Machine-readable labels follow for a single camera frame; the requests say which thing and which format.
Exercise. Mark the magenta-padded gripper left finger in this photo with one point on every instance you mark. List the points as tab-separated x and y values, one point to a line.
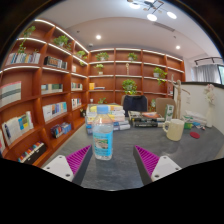
77	160

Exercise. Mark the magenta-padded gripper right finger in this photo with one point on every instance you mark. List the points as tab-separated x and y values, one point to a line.
148	160

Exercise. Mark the clear blue-capped water bottle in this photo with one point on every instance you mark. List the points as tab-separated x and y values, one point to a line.
102	140

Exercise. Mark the cream ribbed mug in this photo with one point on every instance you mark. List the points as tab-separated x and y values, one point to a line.
175	130

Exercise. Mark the stack of dark books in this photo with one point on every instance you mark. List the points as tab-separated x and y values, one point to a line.
145	119

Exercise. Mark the green and white carton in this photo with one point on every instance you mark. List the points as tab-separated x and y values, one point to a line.
169	112

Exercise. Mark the flat round red coaster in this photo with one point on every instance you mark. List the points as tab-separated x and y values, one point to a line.
194	135

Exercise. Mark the green box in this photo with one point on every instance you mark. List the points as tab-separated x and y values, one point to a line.
188	125

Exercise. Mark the stack of colourful books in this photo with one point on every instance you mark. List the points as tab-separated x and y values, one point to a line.
116	115

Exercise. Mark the chair with dark jacket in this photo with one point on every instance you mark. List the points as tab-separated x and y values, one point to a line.
135	104

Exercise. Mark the stack of white packs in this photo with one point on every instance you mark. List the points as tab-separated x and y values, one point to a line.
196	116

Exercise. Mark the wooden shelf unit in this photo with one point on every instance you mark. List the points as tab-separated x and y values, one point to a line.
50	96

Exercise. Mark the white partition with dark top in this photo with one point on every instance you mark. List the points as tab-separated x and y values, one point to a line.
198	96

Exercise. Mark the grey curtain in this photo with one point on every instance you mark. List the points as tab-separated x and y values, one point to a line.
207	74

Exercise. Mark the window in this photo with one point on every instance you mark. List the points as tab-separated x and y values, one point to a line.
221	74

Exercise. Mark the recessed ceiling spotlights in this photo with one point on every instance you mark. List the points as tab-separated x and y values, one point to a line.
98	37

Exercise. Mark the ceiling air vent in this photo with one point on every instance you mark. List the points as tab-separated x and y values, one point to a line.
163	26

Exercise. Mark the branched ceiling lamp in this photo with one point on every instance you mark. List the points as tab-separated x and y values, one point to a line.
151	16

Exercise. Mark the white wall socket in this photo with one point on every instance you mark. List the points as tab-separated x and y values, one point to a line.
188	100

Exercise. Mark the black ceiling track rail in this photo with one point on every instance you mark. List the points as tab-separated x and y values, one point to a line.
208	60

